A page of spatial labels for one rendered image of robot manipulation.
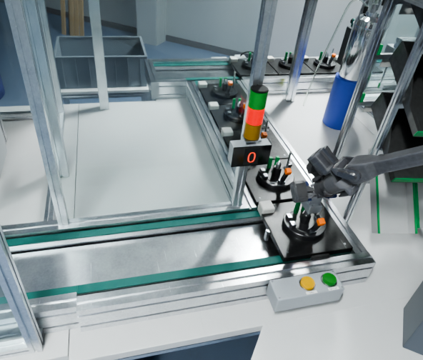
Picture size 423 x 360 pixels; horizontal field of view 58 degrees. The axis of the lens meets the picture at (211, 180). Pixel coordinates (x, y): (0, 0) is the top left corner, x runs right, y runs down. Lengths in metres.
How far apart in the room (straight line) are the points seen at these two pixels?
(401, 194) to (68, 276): 1.09
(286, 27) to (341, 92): 3.12
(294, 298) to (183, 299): 0.31
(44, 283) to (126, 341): 0.29
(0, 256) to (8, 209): 0.70
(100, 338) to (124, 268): 0.20
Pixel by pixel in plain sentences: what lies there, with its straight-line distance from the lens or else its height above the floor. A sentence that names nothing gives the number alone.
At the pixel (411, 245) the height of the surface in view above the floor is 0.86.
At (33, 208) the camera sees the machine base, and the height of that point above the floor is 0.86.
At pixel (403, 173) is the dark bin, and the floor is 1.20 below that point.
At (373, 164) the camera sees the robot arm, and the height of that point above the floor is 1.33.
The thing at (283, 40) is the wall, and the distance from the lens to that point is 5.15.
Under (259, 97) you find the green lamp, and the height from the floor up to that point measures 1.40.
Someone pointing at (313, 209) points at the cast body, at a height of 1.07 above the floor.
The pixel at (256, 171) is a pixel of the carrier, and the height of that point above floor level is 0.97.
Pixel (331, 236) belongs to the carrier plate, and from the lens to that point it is 1.31.
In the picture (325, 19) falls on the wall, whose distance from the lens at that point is 4.99.
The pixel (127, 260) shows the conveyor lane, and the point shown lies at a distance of 1.22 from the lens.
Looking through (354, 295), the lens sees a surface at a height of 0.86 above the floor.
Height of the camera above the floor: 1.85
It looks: 38 degrees down
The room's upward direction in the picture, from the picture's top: 6 degrees clockwise
